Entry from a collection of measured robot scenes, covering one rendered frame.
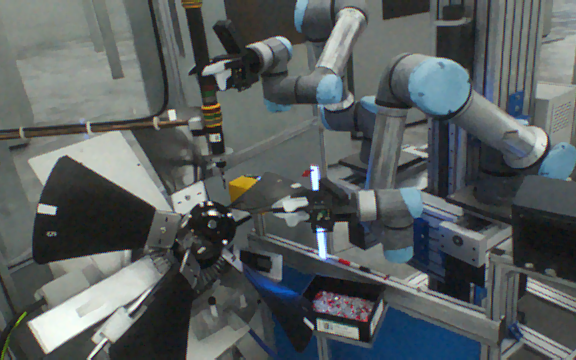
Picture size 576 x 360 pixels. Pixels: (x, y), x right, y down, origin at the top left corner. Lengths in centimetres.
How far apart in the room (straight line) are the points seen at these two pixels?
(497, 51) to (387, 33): 351
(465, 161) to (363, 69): 336
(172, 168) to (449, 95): 67
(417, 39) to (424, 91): 426
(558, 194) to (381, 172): 40
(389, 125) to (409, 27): 404
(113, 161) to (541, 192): 108
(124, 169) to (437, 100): 86
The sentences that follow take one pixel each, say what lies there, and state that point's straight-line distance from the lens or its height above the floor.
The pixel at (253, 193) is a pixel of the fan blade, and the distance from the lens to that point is 132.
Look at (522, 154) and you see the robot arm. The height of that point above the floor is 125.
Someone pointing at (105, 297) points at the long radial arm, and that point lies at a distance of 117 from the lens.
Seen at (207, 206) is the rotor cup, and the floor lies 125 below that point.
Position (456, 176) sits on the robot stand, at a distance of 174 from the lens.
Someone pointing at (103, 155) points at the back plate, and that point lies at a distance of 144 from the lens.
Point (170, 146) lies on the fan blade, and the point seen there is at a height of 136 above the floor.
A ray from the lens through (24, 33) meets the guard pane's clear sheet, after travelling 169.
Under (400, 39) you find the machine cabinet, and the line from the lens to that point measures 521.
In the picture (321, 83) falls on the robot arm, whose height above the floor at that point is 146.
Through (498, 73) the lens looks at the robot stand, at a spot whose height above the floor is 136.
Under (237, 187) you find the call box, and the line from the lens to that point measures 168.
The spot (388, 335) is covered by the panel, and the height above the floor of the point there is 65.
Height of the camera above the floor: 173
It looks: 23 degrees down
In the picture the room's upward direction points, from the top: 7 degrees counter-clockwise
